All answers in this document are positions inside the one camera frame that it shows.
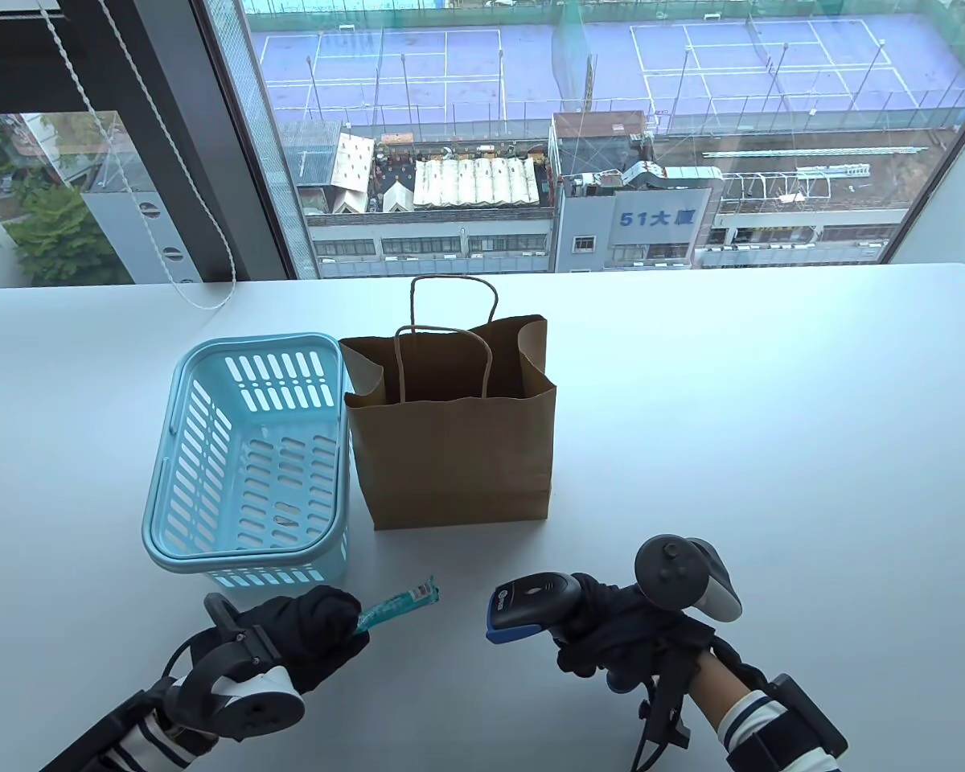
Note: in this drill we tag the black grey right hand controller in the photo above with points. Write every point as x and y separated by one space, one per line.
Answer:
671 575

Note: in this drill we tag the light blue plastic basket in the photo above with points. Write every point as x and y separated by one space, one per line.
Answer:
201 362

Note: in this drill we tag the person's left forearm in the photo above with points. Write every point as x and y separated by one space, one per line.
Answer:
157 744

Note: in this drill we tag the dark window frame pillar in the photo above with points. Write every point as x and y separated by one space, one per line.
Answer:
177 121

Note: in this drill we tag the black grey hand controller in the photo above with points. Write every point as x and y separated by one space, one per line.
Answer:
671 575
257 708

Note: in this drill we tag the black blue barcode scanner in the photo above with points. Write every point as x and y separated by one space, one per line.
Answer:
527 603

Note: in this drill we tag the person's right forearm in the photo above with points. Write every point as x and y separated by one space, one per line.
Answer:
728 700

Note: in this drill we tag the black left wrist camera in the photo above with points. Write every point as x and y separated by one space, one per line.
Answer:
100 736

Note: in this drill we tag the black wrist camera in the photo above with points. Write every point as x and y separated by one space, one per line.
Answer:
100 736
796 724

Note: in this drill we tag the brown paper bag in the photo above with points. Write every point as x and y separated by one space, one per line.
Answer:
450 458

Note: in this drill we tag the person's left hand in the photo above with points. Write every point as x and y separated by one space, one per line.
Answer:
314 635

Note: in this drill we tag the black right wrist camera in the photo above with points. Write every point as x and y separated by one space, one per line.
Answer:
796 724

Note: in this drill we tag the person's right hand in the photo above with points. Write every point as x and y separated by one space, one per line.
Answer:
619 635

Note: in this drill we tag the black grey left hand controller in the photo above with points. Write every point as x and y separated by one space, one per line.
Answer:
257 708

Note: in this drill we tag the teal coffee powder package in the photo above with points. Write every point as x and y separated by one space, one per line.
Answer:
402 603

